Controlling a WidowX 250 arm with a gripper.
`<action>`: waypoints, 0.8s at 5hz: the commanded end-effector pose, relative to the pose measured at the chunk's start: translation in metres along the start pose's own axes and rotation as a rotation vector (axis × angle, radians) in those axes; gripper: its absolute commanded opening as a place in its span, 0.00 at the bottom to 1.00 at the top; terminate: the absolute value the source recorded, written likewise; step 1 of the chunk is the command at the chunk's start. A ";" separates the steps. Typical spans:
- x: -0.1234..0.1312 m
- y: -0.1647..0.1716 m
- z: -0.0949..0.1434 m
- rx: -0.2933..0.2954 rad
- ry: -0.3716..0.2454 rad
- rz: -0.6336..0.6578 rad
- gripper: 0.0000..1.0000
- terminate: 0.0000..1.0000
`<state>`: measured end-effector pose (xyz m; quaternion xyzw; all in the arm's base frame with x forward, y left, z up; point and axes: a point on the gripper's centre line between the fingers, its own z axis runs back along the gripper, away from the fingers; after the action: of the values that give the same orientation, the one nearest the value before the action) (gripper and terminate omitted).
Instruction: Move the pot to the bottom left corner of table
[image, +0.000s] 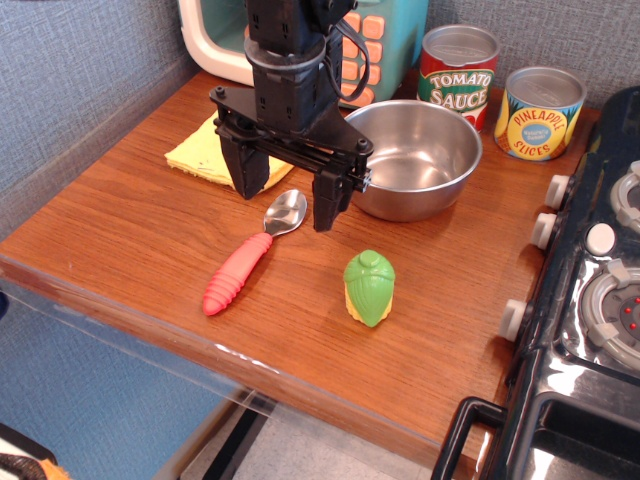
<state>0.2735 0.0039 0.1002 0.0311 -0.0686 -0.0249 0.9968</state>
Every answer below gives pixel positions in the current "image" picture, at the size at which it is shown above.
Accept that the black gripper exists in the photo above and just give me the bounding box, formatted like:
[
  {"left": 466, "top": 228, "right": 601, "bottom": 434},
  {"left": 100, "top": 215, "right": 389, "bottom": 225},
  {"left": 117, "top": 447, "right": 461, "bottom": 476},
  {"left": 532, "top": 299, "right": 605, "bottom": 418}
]
[{"left": 210, "top": 45, "right": 373, "bottom": 232}]

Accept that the stainless steel pot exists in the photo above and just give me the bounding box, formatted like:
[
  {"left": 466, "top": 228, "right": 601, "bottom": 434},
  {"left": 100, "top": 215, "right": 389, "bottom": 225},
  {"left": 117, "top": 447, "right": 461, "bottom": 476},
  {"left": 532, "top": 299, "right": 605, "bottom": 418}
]
[{"left": 346, "top": 100, "right": 483, "bottom": 222}]

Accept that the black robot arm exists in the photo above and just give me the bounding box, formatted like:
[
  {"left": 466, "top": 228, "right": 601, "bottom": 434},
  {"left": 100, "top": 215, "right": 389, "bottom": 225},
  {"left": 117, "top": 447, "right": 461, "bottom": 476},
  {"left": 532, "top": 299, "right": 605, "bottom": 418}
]
[{"left": 210, "top": 1, "right": 374, "bottom": 232}]

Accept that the yellow folded cloth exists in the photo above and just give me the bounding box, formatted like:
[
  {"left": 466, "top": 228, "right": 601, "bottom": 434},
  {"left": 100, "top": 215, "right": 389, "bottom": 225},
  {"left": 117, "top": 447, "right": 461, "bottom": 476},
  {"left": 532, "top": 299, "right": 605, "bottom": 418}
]
[{"left": 164, "top": 111, "right": 295, "bottom": 193}]

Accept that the green toy corn cob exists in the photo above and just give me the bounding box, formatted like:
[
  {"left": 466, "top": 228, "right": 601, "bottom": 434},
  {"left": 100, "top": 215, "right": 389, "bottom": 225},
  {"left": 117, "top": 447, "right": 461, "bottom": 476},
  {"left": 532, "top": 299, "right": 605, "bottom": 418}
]
[{"left": 343, "top": 250, "right": 396, "bottom": 328}]

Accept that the teal toy microwave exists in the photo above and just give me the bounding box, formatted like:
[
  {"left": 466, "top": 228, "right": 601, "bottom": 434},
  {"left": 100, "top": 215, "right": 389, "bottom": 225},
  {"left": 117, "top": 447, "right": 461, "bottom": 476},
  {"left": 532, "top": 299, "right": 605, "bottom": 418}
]
[{"left": 178, "top": 0, "right": 429, "bottom": 109}]

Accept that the tomato sauce can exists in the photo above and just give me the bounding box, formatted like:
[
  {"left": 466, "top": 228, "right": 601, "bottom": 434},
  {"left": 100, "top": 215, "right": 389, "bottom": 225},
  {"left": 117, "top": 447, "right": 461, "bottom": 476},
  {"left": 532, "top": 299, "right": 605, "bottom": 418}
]
[{"left": 417, "top": 24, "right": 500, "bottom": 131}]

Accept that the pineapple slices can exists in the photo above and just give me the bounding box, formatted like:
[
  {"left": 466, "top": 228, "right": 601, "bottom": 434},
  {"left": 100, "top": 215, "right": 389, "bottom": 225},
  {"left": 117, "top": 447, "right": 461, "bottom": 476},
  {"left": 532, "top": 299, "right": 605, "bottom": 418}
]
[{"left": 494, "top": 66, "right": 587, "bottom": 162}]

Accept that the clear acrylic table guard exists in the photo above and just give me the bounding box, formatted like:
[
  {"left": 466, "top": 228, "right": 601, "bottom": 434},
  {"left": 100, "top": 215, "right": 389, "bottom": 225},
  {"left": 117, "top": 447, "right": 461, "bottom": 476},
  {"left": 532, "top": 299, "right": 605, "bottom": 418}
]
[{"left": 1, "top": 281, "right": 431, "bottom": 479}]

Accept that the black toy stove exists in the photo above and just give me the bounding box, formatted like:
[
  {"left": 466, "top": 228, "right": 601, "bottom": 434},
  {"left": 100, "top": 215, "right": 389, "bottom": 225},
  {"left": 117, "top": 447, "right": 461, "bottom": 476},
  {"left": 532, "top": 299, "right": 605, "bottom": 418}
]
[{"left": 432, "top": 87, "right": 639, "bottom": 479}]

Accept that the spoon with red handle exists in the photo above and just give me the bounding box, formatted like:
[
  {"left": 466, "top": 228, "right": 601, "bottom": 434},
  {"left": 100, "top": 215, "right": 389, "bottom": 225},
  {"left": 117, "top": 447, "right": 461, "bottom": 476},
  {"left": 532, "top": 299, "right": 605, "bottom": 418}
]
[{"left": 202, "top": 189, "right": 308, "bottom": 316}]

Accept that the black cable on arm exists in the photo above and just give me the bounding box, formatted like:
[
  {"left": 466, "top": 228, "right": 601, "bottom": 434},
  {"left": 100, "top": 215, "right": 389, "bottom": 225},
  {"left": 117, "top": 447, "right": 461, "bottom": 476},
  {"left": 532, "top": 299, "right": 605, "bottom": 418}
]
[{"left": 323, "top": 19, "right": 372, "bottom": 103}]

